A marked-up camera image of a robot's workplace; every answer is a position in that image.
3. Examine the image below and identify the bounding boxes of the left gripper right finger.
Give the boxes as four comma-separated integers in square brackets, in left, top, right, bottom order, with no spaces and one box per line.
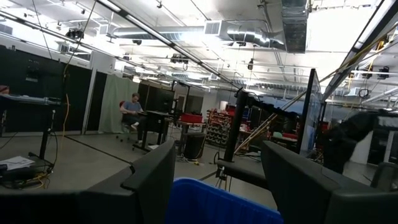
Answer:
[260,139,398,224]

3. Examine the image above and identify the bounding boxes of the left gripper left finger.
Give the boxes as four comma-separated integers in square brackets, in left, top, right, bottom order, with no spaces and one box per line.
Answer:
[77,138,177,224]

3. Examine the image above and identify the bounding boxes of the blue plastic bin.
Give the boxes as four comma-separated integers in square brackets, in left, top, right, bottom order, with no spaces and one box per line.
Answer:
[165,177,284,224]

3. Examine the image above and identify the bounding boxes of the black floor bin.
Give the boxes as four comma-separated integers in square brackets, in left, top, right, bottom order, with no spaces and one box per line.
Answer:
[183,133,206,160]

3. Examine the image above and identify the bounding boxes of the flat computer monitor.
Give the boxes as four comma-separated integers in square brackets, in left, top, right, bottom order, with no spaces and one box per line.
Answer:
[297,68,323,156]

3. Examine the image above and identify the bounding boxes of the black office desk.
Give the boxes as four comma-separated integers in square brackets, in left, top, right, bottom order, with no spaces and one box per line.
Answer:
[132,110,175,153]

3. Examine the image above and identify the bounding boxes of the wooden work table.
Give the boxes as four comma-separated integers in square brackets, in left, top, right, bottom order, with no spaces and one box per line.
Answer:
[175,120,208,156]

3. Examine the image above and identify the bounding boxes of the person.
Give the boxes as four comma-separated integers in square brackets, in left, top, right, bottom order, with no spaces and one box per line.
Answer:
[119,92,147,144]

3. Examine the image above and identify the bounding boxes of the red crate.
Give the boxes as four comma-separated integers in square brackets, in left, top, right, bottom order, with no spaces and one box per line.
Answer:
[179,113,203,124]

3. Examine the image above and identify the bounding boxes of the green curtain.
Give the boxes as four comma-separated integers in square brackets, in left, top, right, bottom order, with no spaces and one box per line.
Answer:
[98,73,140,134]

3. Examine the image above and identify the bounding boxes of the black stand pole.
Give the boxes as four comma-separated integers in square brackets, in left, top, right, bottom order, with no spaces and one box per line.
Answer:
[223,89,249,162]

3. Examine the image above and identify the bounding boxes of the parts shelf rack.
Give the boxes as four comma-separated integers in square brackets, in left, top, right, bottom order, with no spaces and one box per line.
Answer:
[205,108,234,147]

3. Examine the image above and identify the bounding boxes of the white papers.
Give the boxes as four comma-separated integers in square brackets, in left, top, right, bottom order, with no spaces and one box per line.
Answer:
[0,155,35,171]

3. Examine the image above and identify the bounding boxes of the black ceiling spotlight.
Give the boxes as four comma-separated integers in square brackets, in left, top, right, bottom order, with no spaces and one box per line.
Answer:
[170,54,190,65]
[65,27,85,40]

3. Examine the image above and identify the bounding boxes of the grey stand table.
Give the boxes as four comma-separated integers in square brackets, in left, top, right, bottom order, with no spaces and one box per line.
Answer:
[0,93,62,162]

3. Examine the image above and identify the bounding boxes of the black partition panel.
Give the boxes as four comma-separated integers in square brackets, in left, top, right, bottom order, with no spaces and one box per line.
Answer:
[0,45,93,133]

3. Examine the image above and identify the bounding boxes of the linear ceiling light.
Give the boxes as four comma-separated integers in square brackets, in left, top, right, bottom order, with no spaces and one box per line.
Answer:
[96,0,242,90]
[322,0,398,102]
[0,11,175,83]

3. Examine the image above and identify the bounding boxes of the yellow hanging cable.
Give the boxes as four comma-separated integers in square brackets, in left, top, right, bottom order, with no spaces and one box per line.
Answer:
[61,93,71,138]

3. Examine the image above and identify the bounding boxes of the black rectangular duct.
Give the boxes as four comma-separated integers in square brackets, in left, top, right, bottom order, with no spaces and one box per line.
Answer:
[281,0,309,54]

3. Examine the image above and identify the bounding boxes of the silver ventilation duct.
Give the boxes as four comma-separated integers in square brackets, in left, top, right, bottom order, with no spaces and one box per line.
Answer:
[111,20,285,50]

